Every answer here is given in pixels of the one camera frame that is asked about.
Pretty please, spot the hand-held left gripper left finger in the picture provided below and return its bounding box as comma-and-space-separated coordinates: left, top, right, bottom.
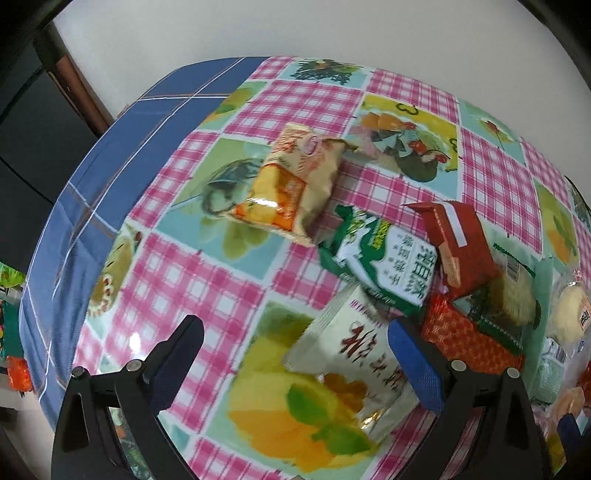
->
50, 315, 205, 480

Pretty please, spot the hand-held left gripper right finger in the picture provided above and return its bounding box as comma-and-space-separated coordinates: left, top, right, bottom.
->
388, 318, 552, 480

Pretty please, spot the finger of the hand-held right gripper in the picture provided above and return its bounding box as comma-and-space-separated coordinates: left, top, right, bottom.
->
556, 412, 585, 457

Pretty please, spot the peach round bun packet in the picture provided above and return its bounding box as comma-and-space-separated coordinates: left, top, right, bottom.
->
547, 385, 591, 430

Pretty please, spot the red orange patterned wrapper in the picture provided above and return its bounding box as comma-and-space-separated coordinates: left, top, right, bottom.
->
420, 295, 525, 377

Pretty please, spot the white packet orange fruit print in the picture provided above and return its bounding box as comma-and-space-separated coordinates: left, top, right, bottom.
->
283, 284, 419, 444

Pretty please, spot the green white snack packet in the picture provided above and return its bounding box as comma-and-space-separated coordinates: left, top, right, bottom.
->
318, 205, 439, 319

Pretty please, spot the green-trimmed clear cake packet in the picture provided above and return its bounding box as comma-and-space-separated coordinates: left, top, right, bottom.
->
462, 242, 543, 344

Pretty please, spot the clear round bread packet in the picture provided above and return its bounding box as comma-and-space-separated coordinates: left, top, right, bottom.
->
540, 268, 591, 370

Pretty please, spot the red snack box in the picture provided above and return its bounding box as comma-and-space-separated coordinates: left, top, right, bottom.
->
406, 200, 504, 298

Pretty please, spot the teal cardboard tray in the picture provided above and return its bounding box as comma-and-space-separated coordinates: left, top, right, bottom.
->
526, 256, 591, 407

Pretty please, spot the orange yellow snack packet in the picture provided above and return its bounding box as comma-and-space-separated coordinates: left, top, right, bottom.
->
229, 122, 358, 245

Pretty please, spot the pink checked plastic tablecloth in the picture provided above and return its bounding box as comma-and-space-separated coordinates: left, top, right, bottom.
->
74, 55, 591, 480

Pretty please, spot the green printed bag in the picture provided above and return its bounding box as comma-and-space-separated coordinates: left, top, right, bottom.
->
0, 261, 26, 296

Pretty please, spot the blue checked bedsheet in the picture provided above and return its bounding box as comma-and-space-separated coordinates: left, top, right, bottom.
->
18, 56, 269, 416

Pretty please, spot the dark cabinet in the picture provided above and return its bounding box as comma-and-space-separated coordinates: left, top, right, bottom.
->
0, 28, 100, 278

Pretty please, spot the brown wooden rail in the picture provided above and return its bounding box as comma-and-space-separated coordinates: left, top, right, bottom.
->
34, 18, 116, 137

